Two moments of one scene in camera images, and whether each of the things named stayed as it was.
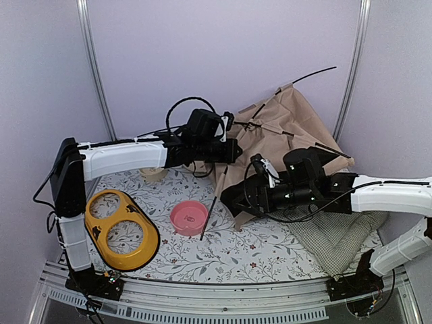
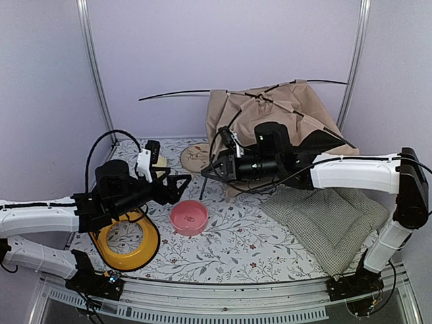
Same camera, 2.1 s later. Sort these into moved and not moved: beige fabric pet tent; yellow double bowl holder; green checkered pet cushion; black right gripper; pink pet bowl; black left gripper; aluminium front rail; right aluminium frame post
Moved: black right gripper; black left gripper; beige fabric pet tent
Not moved: green checkered pet cushion; aluminium front rail; right aluminium frame post; yellow double bowl holder; pink pet bowl
